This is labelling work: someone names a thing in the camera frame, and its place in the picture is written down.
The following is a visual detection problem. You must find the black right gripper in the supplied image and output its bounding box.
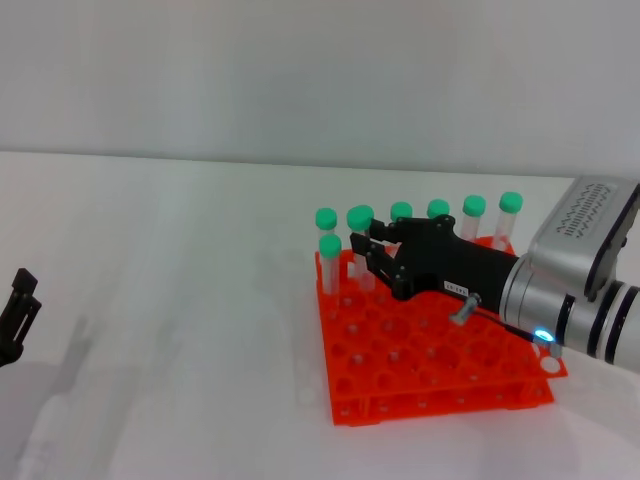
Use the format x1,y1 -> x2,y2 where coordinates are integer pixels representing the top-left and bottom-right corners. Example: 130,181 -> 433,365
349,214 -> 520,317

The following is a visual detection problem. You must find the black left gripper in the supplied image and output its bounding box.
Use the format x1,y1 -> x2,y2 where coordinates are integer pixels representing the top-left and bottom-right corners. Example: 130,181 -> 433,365
0,268 -> 43,369

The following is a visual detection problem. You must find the orange plastic test tube rack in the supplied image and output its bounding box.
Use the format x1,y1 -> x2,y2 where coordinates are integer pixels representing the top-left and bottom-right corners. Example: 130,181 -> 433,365
314,234 -> 570,427

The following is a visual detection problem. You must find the right wrist cable with connector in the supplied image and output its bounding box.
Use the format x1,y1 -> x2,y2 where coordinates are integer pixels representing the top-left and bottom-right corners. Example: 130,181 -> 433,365
449,292 -> 559,357

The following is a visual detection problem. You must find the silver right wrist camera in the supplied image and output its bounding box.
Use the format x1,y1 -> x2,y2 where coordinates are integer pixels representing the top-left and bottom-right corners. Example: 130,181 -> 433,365
529,176 -> 640,301

